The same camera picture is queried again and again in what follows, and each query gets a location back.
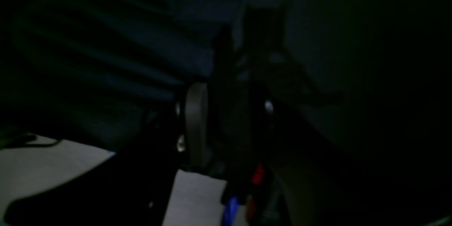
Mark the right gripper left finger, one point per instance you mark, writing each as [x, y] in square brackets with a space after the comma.
[192, 113]

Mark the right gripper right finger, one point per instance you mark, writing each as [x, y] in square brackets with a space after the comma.
[269, 109]

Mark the dark navy t-shirt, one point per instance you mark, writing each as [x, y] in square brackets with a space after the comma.
[363, 73]

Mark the orange clamp far right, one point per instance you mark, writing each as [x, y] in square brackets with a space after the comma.
[254, 203]

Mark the blue clamp far right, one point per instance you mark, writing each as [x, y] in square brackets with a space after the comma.
[231, 208]

